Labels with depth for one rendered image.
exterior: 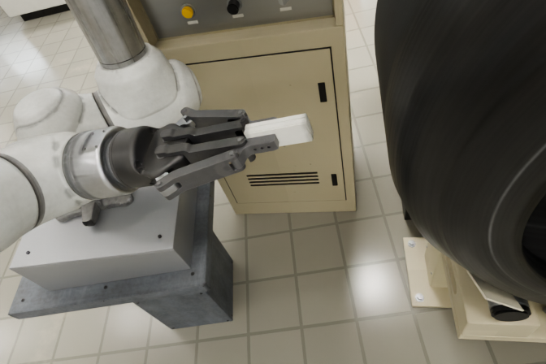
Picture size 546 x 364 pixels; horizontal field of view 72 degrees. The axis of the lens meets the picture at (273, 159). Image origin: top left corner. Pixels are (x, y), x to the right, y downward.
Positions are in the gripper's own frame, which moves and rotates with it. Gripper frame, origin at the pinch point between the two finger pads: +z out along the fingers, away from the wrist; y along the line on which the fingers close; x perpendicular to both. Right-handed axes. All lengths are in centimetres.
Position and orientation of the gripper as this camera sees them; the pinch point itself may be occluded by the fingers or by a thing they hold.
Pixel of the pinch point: (279, 132)
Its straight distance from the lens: 41.0
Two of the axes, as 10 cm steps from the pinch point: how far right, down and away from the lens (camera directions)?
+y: 0.9, -7.8, 6.2
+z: 9.4, -1.4, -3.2
